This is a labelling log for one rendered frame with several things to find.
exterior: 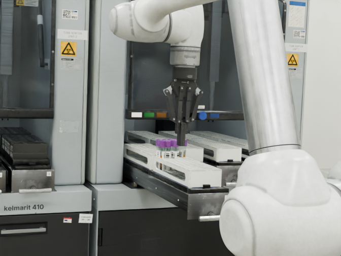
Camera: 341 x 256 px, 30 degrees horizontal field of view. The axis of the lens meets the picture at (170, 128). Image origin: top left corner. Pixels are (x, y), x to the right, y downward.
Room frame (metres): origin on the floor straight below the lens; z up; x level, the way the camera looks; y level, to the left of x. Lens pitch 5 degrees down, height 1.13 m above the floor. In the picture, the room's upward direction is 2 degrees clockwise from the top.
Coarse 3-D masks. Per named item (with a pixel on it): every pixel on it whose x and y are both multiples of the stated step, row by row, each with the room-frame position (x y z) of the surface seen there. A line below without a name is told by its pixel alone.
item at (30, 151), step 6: (12, 144) 2.04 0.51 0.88; (18, 144) 2.04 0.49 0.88; (24, 144) 2.05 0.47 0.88; (30, 144) 2.05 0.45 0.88; (36, 144) 2.06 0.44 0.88; (42, 144) 2.07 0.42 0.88; (12, 150) 2.03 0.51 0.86; (18, 150) 2.04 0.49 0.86; (24, 150) 2.05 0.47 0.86; (30, 150) 2.05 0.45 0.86; (36, 150) 2.06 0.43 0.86; (42, 150) 2.07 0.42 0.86; (12, 156) 2.03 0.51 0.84; (18, 156) 2.04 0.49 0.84; (24, 156) 2.05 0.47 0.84; (30, 156) 2.05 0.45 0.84; (36, 156) 2.06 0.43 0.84; (42, 156) 2.07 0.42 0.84
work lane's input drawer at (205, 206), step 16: (128, 160) 2.21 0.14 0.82; (128, 176) 2.16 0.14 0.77; (144, 176) 2.01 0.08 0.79; (160, 176) 1.91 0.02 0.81; (160, 192) 1.88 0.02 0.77; (176, 192) 1.76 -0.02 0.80; (192, 192) 1.69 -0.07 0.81; (208, 192) 1.71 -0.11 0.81; (224, 192) 1.73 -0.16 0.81; (192, 208) 1.69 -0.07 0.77; (208, 208) 1.71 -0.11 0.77
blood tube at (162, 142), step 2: (160, 142) 1.94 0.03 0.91; (162, 142) 1.94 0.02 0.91; (164, 142) 1.94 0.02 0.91; (160, 144) 1.94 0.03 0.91; (162, 144) 1.94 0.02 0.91; (164, 144) 1.94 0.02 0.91; (160, 146) 1.94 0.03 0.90; (162, 146) 1.94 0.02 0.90; (164, 146) 1.94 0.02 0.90; (160, 148) 1.94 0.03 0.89; (162, 148) 1.94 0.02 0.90; (164, 148) 1.95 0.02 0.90; (160, 150) 1.94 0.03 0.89; (162, 150) 1.94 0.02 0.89; (160, 152) 1.94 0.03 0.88; (162, 152) 1.94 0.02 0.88; (164, 152) 1.95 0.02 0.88; (160, 154) 1.95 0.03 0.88; (162, 154) 1.94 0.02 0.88; (160, 156) 1.94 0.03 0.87; (162, 156) 1.94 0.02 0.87; (160, 164) 1.95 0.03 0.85; (162, 164) 1.94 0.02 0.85; (160, 166) 1.95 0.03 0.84; (162, 166) 1.94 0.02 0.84; (160, 168) 1.95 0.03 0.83; (162, 168) 1.94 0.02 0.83
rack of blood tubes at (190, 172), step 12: (156, 156) 1.97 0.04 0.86; (180, 156) 2.00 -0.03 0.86; (156, 168) 1.97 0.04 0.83; (180, 168) 1.78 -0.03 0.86; (192, 168) 1.76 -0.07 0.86; (204, 168) 1.77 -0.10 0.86; (216, 168) 1.78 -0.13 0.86; (180, 180) 1.78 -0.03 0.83; (192, 180) 1.72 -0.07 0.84; (204, 180) 1.74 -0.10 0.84; (216, 180) 1.75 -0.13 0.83
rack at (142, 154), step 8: (128, 144) 2.27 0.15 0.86; (136, 144) 2.28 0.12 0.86; (144, 144) 2.29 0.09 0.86; (128, 152) 2.30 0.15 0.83; (136, 152) 2.15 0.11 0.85; (144, 152) 2.07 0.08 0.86; (152, 152) 2.07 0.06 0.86; (136, 160) 2.15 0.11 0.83; (144, 160) 2.25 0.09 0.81; (152, 160) 2.02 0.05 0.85; (152, 168) 2.02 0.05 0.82
